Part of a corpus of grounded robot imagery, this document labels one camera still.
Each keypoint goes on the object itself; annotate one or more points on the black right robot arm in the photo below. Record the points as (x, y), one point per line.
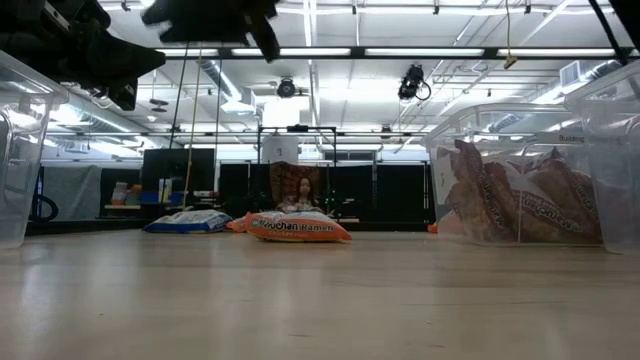
(630, 12)

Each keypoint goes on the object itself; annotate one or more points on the black ceiling spotlight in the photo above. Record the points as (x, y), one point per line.
(411, 82)

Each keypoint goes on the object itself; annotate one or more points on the person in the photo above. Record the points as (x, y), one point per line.
(302, 192)

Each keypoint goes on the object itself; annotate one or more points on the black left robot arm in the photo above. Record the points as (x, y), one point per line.
(75, 50)

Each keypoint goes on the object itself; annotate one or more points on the white ceiling vent unit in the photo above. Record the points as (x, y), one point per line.
(572, 74)

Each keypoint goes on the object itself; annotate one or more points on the round black overhead camera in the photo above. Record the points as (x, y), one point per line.
(286, 88)

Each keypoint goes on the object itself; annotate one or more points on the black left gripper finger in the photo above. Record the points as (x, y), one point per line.
(265, 37)

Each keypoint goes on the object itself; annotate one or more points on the labelled clear plastic bin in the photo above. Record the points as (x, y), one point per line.
(450, 130)

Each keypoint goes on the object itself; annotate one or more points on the white yellow carton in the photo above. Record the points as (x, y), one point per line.
(165, 191)

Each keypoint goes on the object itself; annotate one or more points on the blue Maruchan ramen pack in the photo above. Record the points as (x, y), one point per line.
(187, 222)

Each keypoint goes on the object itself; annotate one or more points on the pale plastic jar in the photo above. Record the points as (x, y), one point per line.
(135, 196)

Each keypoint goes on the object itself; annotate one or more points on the white cylinder container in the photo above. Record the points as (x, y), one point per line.
(280, 150)

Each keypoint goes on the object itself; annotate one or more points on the orange Maruchan ramen pack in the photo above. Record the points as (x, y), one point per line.
(432, 228)
(300, 229)
(237, 225)

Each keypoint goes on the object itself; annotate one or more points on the black partition wall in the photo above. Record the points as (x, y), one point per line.
(400, 195)

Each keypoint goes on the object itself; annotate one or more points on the black overhead frame beam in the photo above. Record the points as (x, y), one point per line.
(357, 52)

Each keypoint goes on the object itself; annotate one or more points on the grey tarp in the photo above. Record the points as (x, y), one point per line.
(72, 192)

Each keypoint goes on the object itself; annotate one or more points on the orange patterned cloth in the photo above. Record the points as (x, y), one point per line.
(280, 175)

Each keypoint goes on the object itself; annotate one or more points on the black panel screen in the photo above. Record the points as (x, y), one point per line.
(175, 170)

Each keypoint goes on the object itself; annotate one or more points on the white jug with orange cap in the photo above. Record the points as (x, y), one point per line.
(119, 195)

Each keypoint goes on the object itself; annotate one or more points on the silver air duct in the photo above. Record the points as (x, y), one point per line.
(220, 80)

